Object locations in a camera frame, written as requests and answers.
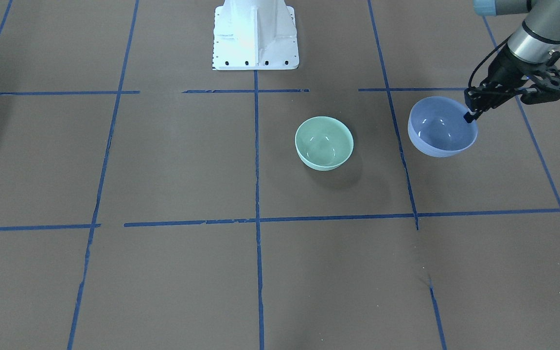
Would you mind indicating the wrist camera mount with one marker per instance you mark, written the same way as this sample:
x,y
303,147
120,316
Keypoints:
x,y
545,78

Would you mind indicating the green bowl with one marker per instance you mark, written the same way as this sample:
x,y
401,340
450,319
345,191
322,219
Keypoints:
x,y
323,143

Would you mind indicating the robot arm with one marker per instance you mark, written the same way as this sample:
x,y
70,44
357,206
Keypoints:
x,y
538,33

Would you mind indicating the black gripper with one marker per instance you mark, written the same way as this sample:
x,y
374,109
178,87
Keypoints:
x,y
506,71

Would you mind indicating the blue bowl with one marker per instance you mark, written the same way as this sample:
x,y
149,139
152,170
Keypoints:
x,y
436,127

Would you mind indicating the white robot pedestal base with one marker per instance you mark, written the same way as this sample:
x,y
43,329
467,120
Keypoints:
x,y
255,35

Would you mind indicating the brown paper table cover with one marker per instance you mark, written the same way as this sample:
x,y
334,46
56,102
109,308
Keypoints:
x,y
149,202

